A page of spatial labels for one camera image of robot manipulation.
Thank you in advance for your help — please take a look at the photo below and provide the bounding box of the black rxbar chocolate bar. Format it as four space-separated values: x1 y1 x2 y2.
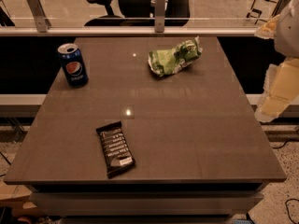
96 121 135 178

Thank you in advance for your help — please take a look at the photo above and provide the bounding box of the yellow metal cart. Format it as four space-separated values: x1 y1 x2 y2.
246 0 282 24

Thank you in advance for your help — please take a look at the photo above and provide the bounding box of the metal railing post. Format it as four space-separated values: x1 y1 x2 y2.
154 0 165 33
272 0 291 17
26 0 51 33

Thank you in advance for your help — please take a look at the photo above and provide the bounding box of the left metal railing post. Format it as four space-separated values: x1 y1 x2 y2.
26 0 51 33

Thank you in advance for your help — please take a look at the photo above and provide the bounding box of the middle metal railing post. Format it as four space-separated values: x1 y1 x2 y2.
154 0 165 33

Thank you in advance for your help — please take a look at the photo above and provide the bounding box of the blue pepsi can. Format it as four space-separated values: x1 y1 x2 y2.
57 43 89 87

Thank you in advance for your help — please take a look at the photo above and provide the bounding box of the green jalapeno chip bag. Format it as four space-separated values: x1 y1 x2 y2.
148 36 203 77

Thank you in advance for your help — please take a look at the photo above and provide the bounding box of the black office chair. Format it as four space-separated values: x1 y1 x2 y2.
85 0 190 26

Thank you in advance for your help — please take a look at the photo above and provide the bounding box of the right metal railing post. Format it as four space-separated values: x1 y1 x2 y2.
272 0 291 17

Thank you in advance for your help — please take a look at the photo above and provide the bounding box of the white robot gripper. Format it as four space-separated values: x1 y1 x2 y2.
254 0 299 122

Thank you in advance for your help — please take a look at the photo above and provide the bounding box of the black floor cable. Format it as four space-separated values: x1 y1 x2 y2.
271 138 299 224

